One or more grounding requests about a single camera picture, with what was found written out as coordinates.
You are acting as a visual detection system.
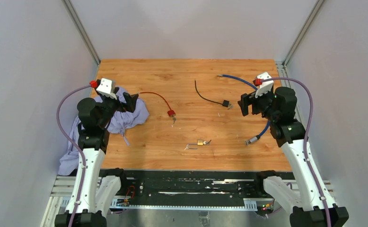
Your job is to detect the brass padlock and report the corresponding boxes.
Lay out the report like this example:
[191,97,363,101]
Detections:
[185,140,204,149]

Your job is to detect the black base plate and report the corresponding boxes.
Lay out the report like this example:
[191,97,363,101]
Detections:
[97,169,293,208]

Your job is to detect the blue cable lock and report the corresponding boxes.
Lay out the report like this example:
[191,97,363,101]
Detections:
[217,74,271,147]

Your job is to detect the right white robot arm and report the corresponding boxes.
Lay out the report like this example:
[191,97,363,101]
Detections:
[238,87,349,227]

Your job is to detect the black cable lock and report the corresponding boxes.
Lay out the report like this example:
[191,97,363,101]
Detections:
[194,80,231,108]

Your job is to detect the aluminium frame rails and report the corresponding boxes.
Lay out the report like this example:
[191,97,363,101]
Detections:
[40,175,344,227]

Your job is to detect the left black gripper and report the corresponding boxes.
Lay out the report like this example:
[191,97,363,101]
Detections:
[98,87,138,128]

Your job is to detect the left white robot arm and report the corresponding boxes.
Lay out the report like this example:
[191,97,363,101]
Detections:
[54,92,139,227]

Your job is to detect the red cable lock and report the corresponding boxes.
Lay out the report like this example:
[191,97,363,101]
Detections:
[140,91,175,119]

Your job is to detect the lavender cloth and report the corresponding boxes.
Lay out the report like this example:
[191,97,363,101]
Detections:
[58,86,149,176]

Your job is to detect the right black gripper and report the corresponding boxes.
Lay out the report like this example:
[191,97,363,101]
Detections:
[238,87,278,122]

